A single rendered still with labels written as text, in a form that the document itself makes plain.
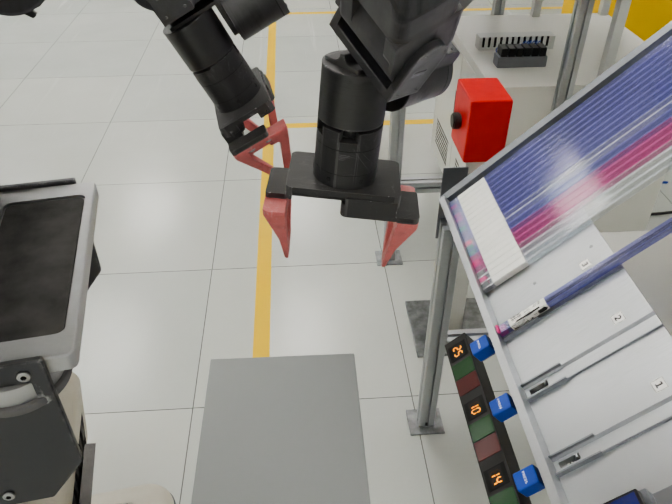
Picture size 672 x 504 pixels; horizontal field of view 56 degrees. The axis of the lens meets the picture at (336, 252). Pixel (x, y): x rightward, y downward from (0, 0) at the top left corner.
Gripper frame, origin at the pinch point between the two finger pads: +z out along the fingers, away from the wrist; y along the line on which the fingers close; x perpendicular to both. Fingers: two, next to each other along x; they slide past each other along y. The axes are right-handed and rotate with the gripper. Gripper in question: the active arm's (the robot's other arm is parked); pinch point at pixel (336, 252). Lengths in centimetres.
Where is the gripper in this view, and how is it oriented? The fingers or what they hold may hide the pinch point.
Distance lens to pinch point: 63.0
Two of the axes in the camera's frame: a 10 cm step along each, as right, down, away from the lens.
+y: -10.0, -1.0, -0.2
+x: -0.4, 6.1, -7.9
